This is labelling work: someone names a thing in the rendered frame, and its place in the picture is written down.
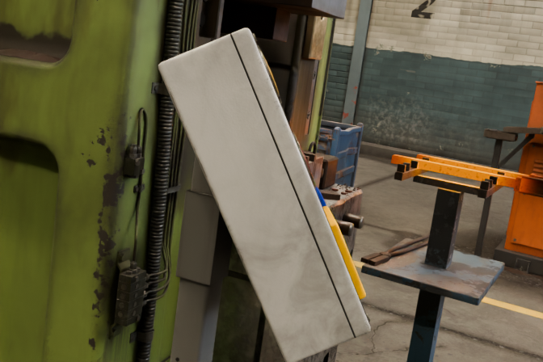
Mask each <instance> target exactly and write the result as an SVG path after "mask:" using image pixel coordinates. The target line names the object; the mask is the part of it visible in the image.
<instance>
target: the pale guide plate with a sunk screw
mask: <svg viewBox="0 0 543 362"><path fill-rule="evenodd" d="M327 19H328V18H327V17H319V16H312V15H307V21H306V27H305V38H304V44H303V49H302V55H301V56H302V57H304V58H309V59H315V60H321V59H322V51H323V46H324V40H325V34H326V24H327Z"/></svg>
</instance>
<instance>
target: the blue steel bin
mask: <svg viewBox="0 0 543 362"><path fill-rule="evenodd" d="M363 127H364V125H363V123H358V124H357V125H351V124H343V123H338V122H333V121H328V120H322V121H321V127H320V132H319V138H318V147H317V153H320V154H328V155H332V156H335V157H337V158H338V159H339V160H338V165H337V171H336V176H335V183H336V184H340V185H344V186H349V187H354V183H355V177H356V168H357V163H358V158H359V152H360V143H361V138H362V133H363Z"/></svg>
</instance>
